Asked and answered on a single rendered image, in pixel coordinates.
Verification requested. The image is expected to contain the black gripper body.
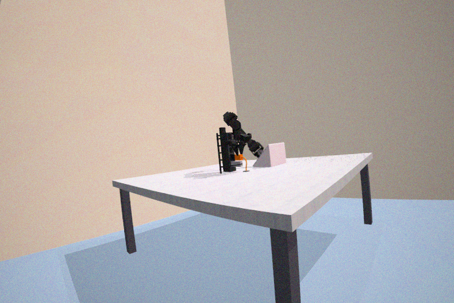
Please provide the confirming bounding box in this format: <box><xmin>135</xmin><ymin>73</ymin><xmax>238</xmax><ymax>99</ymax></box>
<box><xmin>225</xmin><ymin>130</ymin><xmax>251</xmax><ymax>145</ymax></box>

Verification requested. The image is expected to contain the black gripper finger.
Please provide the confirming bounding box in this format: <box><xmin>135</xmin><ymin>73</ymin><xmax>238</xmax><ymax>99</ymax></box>
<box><xmin>230</xmin><ymin>144</ymin><xmax>239</xmax><ymax>156</ymax></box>
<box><xmin>238</xmin><ymin>144</ymin><xmax>246</xmax><ymax>155</ymax></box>

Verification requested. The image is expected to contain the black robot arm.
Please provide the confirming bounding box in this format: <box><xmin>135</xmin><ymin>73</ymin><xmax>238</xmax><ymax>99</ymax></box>
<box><xmin>223</xmin><ymin>112</ymin><xmax>263</xmax><ymax>158</ymax></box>

